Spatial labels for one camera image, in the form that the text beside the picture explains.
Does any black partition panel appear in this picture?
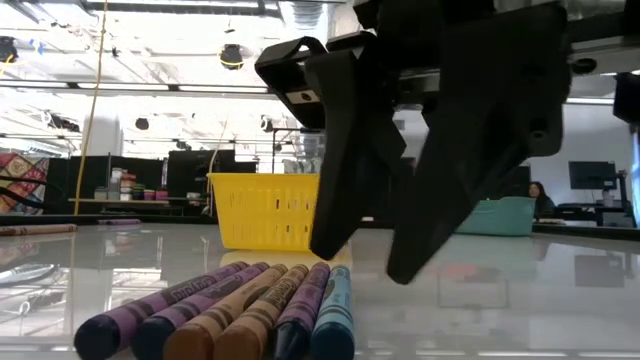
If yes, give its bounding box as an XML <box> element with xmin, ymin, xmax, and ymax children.
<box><xmin>43</xmin><ymin>155</ymin><xmax>166</xmax><ymax>216</ymax></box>
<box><xmin>166</xmin><ymin>149</ymin><xmax>237</xmax><ymax>204</ymax></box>

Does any black desk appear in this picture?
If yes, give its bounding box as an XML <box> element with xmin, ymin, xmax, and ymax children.
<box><xmin>532</xmin><ymin>201</ymin><xmax>639</xmax><ymax>229</ymax></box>

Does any brown crayon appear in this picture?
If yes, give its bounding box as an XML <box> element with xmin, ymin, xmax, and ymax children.
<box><xmin>162</xmin><ymin>263</ymin><xmax>290</xmax><ymax>360</ymax></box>
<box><xmin>212</xmin><ymin>263</ymin><xmax>310</xmax><ymax>360</ymax></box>
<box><xmin>0</xmin><ymin>223</ymin><xmax>79</xmax><ymax>238</ymax></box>

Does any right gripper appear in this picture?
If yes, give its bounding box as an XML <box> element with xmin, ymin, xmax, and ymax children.
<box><xmin>254</xmin><ymin>0</ymin><xmax>573</xmax><ymax>286</ymax></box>

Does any silver spiral ceiling duct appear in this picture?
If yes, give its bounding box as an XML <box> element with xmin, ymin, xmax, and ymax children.
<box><xmin>279</xmin><ymin>0</ymin><xmax>334</xmax><ymax>39</ymax></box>

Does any overhead light bar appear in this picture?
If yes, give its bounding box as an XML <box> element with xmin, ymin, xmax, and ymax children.
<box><xmin>0</xmin><ymin>78</ymin><xmax>617</xmax><ymax>107</ymax></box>

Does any colourful patterned quilt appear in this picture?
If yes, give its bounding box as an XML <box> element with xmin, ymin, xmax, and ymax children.
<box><xmin>0</xmin><ymin>151</ymin><xmax>50</xmax><ymax>215</ymax></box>

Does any black monitor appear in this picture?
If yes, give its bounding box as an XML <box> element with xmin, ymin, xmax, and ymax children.
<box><xmin>567</xmin><ymin>160</ymin><xmax>618</xmax><ymax>192</ymax></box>

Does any person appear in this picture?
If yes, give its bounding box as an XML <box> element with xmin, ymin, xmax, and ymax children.
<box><xmin>527</xmin><ymin>180</ymin><xmax>557</xmax><ymax>220</ymax></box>

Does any yellow plastic basket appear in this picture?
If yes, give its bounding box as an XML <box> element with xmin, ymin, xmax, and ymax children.
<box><xmin>205</xmin><ymin>172</ymin><xmax>321</xmax><ymax>252</ymax></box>

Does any white container stack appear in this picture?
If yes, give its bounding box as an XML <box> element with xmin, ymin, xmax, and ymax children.
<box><xmin>108</xmin><ymin>167</ymin><xmax>124</xmax><ymax>200</ymax></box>

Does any wooden side table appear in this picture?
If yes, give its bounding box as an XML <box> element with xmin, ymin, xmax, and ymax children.
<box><xmin>67</xmin><ymin>197</ymin><xmax>172</xmax><ymax>207</ymax></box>

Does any red container stack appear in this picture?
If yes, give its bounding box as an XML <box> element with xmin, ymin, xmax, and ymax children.
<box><xmin>122</xmin><ymin>172</ymin><xmax>138</xmax><ymax>201</ymax></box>

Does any teal plastic basket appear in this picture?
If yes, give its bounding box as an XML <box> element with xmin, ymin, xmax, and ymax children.
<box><xmin>454</xmin><ymin>195</ymin><xmax>537</xmax><ymax>238</ymax></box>

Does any blue crayon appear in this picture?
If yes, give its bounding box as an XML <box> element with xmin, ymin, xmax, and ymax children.
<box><xmin>309</xmin><ymin>264</ymin><xmax>356</xmax><ymax>360</ymax></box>

